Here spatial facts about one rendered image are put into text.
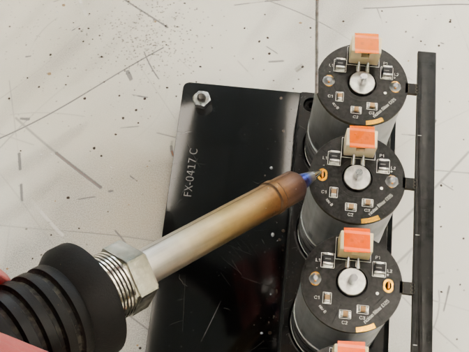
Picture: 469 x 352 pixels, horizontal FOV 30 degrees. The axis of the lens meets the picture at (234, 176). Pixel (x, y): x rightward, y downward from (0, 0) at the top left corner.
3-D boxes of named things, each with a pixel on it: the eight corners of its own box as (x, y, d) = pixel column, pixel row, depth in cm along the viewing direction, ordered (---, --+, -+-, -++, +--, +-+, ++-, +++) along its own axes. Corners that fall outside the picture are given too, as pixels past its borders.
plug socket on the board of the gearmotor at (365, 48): (347, 71, 24) (350, 59, 23) (349, 45, 24) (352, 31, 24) (377, 74, 24) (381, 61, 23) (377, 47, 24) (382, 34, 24)
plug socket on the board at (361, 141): (342, 164, 23) (345, 154, 22) (343, 135, 23) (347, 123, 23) (373, 167, 23) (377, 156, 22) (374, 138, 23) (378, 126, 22)
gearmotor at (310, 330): (285, 366, 26) (299, 325, 21) (292, 286, 27) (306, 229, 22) (368, 375, 26) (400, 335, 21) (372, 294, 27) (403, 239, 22)
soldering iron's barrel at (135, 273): (266, 181, 23) (63, 289, 19) (290, 144, 21) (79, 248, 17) (303, 223, 22) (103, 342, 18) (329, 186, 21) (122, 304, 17)
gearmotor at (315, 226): (292, 275, 27) (306, 216, 22) (298, 201, 28) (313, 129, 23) (372, 283, 27) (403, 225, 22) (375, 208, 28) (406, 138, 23)
